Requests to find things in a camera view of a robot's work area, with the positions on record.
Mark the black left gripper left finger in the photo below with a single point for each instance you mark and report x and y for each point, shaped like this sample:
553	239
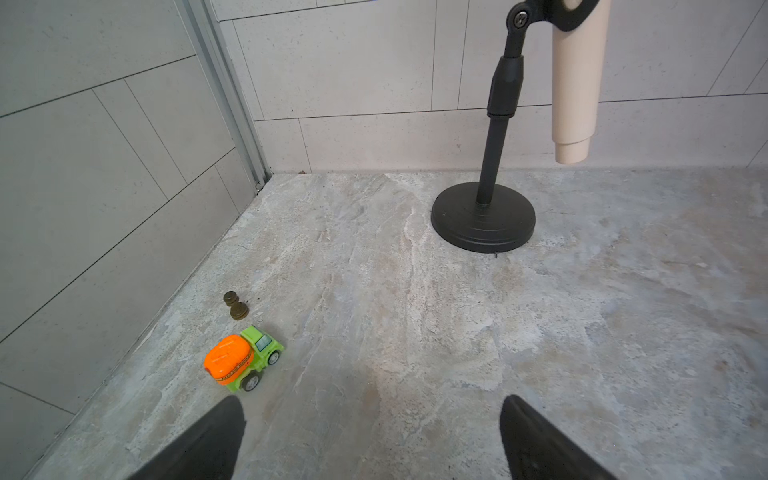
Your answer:
208	449

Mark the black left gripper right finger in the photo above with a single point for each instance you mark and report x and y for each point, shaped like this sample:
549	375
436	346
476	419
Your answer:
537	449

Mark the green orange toy truck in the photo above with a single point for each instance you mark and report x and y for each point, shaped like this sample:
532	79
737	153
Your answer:
238	361

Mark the black microphone stand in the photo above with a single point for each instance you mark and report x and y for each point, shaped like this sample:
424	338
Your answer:
484	216

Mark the cream microphone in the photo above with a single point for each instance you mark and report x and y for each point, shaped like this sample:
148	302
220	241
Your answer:
577	69

